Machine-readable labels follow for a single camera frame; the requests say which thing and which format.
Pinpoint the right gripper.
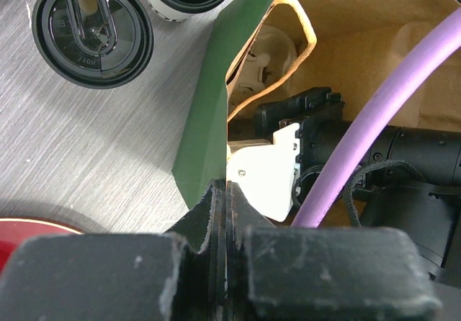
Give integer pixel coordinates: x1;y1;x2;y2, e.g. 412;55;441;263
253;87;460;281

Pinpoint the green paper bag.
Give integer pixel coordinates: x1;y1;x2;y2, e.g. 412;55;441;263
172;0;460;227

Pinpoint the red plate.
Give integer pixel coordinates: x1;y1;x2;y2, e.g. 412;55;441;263
1;218;84;271

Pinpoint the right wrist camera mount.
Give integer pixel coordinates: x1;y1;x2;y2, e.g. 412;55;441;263
226;123;300;222

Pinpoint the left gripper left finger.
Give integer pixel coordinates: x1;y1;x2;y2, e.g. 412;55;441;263
1;180;225;320

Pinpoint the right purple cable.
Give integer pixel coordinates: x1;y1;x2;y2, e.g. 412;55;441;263
290;6;461;228

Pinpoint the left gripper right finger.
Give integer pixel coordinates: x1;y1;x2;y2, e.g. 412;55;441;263
225;182;442;320

